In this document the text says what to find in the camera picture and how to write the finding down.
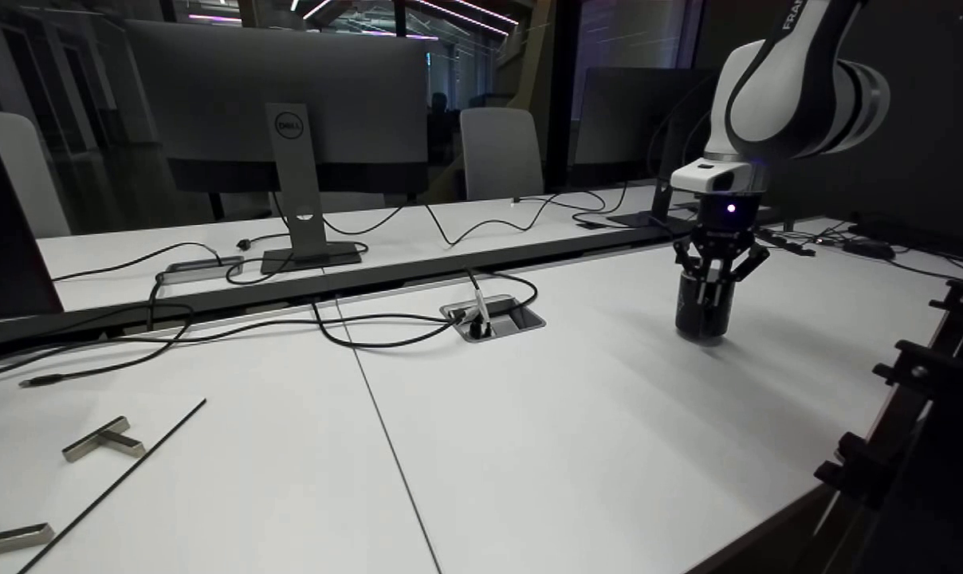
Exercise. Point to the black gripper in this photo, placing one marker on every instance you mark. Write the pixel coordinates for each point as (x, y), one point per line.
(727, 219)

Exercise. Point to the black ceramic mug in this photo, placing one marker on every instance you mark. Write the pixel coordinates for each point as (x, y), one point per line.
(704, 319)

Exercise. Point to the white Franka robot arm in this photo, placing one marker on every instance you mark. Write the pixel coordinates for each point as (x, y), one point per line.
(788, 85)

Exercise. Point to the small black device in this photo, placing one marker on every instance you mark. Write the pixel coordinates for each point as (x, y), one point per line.
(868, 250)

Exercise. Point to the white chair backrest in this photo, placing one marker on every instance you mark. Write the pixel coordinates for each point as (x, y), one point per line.
(501, 153)

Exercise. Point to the grey monitor stand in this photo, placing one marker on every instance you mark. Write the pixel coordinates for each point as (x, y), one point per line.
(295, 160)

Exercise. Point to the flat grey adapter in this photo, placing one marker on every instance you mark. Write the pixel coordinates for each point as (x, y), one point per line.
(200, 265)

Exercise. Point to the black Dell monitor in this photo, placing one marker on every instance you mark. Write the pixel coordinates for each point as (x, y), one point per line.
(214, 96)

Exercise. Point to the dark monitor panel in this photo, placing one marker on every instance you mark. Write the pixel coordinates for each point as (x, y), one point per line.
(7, 235)

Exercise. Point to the black metal frame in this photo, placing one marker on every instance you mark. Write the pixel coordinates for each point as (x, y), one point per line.
(928, 427)

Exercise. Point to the T-shaped metal bracket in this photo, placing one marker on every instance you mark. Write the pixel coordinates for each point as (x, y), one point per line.
(104, 436)
(15, 533)

